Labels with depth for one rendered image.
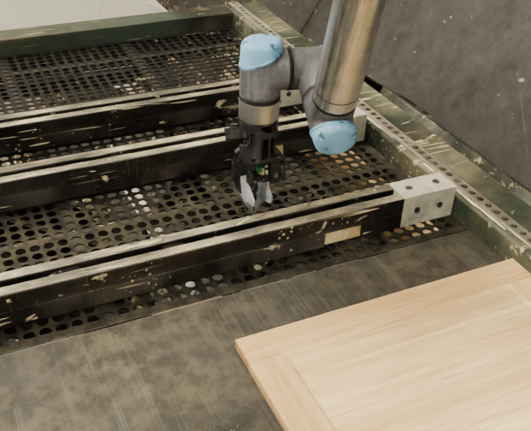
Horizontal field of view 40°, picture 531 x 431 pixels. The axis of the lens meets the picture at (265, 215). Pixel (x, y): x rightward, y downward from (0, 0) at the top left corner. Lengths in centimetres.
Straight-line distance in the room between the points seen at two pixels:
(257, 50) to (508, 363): 66
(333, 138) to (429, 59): 185
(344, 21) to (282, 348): 51
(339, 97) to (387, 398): 47
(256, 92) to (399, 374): 54
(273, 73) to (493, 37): 170
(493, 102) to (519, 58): 17
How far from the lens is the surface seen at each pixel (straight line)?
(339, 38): 112
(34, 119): 176
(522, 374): 124
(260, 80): 131
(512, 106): 273
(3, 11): 467
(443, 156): 169
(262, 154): 139
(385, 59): 323
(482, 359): 124
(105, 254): 130
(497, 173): 244
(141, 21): 237
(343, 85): 117
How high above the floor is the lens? 211
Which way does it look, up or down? 38 degrees down
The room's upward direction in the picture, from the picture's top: 70 degrees counter-clockwise
